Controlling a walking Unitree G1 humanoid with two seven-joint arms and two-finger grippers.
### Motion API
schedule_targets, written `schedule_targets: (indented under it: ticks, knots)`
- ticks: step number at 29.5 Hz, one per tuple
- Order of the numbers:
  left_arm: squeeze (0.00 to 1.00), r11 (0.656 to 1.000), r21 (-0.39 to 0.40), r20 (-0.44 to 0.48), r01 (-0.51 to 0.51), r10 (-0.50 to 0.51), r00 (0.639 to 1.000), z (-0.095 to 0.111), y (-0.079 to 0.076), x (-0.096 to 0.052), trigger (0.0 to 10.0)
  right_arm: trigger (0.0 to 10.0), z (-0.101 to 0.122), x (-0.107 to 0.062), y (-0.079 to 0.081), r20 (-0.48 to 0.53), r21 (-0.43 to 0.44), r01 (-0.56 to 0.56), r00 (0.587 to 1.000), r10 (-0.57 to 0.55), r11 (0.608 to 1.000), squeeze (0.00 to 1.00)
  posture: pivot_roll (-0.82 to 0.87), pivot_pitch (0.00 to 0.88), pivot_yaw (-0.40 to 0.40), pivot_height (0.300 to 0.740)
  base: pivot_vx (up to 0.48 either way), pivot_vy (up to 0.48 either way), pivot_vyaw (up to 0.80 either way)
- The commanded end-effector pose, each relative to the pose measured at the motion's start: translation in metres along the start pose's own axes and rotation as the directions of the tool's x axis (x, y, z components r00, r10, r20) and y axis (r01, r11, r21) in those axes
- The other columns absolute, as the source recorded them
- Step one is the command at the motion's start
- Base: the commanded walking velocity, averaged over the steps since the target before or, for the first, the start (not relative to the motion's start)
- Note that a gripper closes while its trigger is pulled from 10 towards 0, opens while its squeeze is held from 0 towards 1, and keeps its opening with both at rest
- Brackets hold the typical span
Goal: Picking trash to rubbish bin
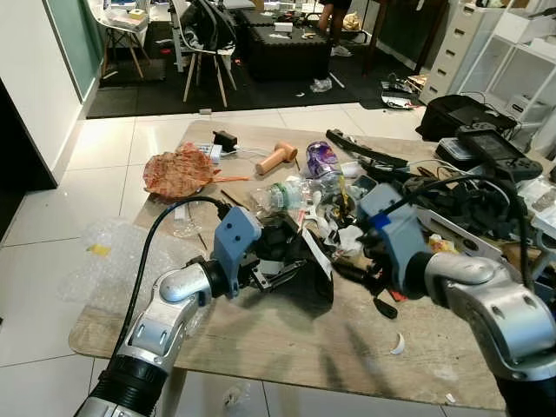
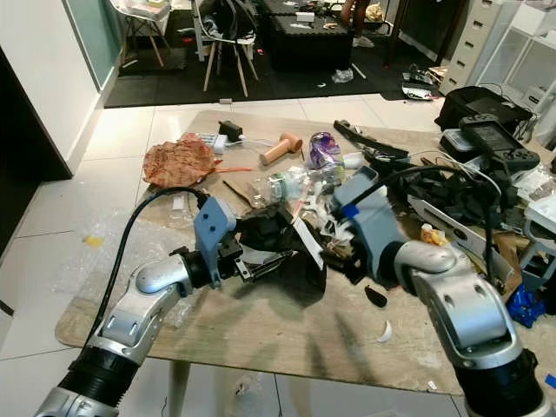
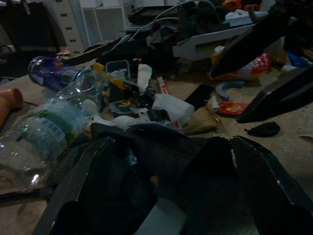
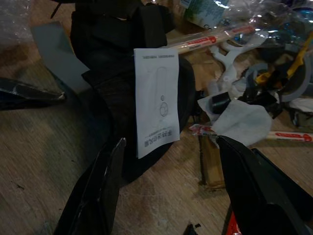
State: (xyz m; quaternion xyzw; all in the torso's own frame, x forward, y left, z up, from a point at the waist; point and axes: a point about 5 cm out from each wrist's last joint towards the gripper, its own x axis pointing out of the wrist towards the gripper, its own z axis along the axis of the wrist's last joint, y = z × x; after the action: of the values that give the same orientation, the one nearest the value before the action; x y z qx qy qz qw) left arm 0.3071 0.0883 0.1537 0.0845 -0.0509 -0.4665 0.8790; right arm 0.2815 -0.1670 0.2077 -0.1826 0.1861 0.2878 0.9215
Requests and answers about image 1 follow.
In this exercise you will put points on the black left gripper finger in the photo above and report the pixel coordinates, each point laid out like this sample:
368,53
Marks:
311,287
304,241

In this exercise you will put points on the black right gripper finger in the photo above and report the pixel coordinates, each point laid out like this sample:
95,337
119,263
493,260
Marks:
365,256
356,282

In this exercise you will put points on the small black oval piece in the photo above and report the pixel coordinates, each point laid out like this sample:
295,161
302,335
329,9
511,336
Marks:
386,308

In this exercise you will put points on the clear plastic bottle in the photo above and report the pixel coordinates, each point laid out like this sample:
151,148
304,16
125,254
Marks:
291,195

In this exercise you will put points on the beige stone-look table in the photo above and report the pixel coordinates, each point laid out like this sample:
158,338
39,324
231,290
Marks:
287,347

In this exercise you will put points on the yellow snack packet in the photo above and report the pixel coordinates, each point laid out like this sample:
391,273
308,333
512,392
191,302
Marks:
441,244

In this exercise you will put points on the small white curved scrap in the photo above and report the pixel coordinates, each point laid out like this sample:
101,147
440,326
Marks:
400,346

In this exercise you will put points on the purple plastic packet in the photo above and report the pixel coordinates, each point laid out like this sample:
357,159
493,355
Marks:
322,159

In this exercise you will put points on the orange pen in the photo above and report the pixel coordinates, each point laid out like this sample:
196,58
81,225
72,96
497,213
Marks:
233,179

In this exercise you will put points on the beige wooden mallet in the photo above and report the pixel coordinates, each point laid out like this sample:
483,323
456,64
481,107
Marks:
276,158

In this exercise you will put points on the clear plastic cup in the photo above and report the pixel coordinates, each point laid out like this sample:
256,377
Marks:
187,224

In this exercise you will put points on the long black tool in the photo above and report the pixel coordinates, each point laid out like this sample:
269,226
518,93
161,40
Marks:
360,149

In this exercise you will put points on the white power strip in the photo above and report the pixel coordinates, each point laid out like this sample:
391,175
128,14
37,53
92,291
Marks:
210,153

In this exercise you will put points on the black power adapter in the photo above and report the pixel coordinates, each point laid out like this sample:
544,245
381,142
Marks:
225,140

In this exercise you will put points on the black fabric bag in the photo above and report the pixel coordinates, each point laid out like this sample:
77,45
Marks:
456,117

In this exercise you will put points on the black handheld controller with screen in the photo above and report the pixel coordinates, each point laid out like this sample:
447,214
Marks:
495,148

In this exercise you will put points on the yellow tape piece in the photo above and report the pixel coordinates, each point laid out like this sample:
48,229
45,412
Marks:
99,249

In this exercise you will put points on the black storage box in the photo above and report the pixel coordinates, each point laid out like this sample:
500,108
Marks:
287,52

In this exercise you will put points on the black foam floor mat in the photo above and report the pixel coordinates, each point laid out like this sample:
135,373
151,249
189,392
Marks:
148,91

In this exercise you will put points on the person legs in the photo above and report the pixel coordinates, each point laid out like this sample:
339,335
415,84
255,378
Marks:
333,17

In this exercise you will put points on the white drawer cabinet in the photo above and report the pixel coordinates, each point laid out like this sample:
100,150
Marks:
456,43

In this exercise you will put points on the chair with black backpack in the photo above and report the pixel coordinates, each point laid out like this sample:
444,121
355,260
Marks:
207,30

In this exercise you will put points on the white shelf unit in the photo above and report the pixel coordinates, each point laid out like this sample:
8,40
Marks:
521,61

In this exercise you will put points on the white chair with wooden legs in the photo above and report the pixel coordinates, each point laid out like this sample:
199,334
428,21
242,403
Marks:
122,26

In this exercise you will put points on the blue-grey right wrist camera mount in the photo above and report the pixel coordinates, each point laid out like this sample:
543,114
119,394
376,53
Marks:
395,230

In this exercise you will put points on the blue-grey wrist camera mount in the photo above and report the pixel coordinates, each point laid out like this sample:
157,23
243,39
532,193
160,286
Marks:
234,243
395,230

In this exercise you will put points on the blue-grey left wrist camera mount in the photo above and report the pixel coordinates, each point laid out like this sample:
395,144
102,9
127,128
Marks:
234,243

